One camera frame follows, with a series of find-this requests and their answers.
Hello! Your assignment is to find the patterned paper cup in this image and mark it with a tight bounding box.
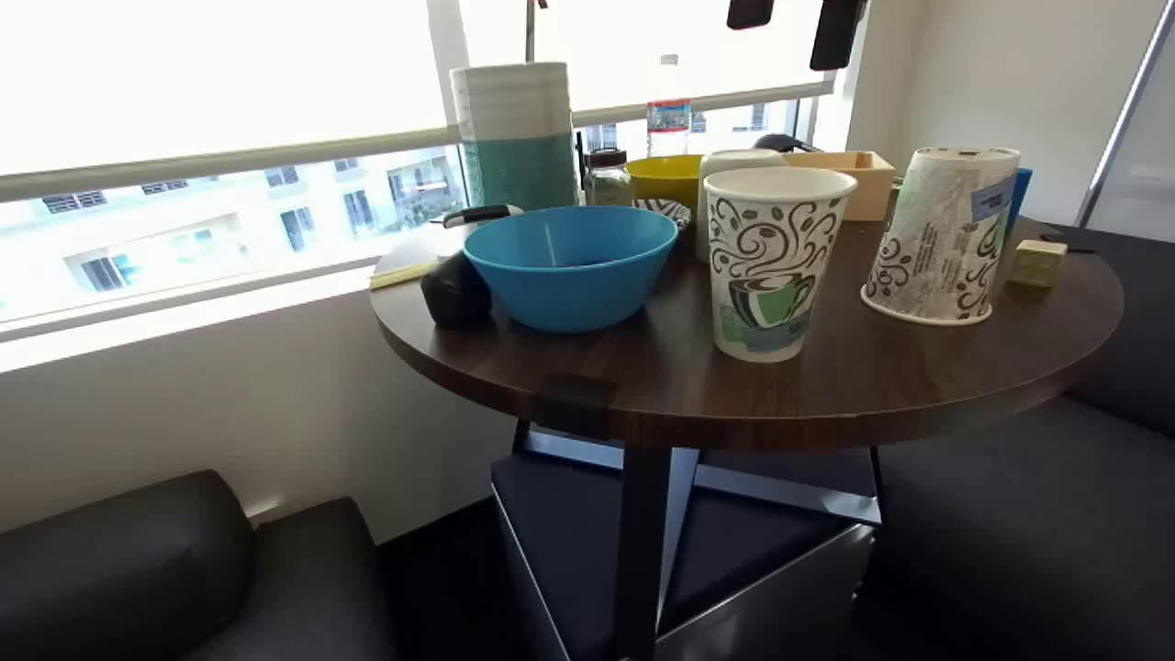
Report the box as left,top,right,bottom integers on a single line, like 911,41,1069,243
858,148,1021,328
703,167,857,364

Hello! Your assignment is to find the upright patterned paper cup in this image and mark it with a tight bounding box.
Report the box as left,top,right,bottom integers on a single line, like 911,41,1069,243
703,167,857,364

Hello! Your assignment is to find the wooden box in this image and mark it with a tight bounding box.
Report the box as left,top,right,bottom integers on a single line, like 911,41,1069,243
790,150,896,221

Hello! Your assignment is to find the yellow bowl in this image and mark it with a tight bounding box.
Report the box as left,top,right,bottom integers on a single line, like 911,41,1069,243
628,156,703,210

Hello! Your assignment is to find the glass jar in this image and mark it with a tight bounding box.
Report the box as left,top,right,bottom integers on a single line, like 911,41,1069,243
585,150,630,205

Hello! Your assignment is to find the blue block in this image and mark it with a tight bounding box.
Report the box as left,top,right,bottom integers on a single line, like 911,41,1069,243
999,167,1033,287

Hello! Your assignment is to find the white and teal canister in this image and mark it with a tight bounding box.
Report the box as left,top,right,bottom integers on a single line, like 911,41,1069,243
453,64,577,210

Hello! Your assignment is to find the small yellow white cube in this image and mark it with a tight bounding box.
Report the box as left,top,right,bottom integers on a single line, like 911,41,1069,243
1006,238,1069,289

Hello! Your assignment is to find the blue plastic bowl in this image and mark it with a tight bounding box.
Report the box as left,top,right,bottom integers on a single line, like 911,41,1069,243
464,205,679,336

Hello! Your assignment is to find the round dark wooden table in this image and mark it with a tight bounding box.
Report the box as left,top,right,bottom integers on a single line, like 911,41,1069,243
370,226,1124,661

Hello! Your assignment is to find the black round object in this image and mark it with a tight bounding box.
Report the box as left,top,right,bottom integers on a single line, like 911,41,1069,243
421,255,492,328

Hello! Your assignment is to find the black sofa right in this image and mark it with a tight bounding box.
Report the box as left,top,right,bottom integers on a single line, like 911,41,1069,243
872,233,1175,661

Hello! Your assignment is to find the black sofa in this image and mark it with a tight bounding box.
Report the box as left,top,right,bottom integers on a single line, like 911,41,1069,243
0,472,404,661
872,233,1175,661

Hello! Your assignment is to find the black sofa left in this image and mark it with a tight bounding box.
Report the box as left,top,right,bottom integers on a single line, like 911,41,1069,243
0,472,404,661

